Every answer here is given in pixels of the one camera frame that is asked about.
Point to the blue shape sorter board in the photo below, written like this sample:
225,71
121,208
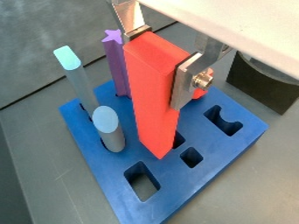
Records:
149,188

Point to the black curved fixture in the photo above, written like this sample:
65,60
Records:
266,84

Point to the red pentagon block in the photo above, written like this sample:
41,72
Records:
200,93

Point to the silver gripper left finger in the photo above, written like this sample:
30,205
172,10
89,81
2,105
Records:
130,18

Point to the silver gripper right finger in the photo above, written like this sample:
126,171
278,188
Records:
192,75

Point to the light blue cylinder block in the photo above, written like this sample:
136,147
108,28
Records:
108,124

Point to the purple star block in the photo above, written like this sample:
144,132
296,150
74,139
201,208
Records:
113,43

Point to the red rectangular block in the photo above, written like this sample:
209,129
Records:
152,59

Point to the light blue arch block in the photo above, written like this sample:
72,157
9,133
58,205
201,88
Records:
78,78

